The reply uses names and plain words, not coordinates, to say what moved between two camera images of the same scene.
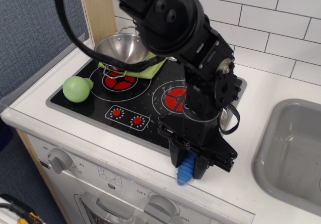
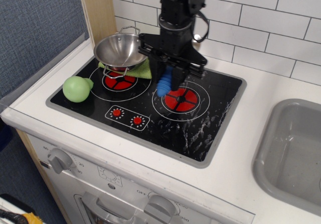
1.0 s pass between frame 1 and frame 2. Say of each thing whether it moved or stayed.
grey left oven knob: stayed
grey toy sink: stayed
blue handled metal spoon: moved
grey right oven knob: stayed
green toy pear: stayed
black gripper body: moved
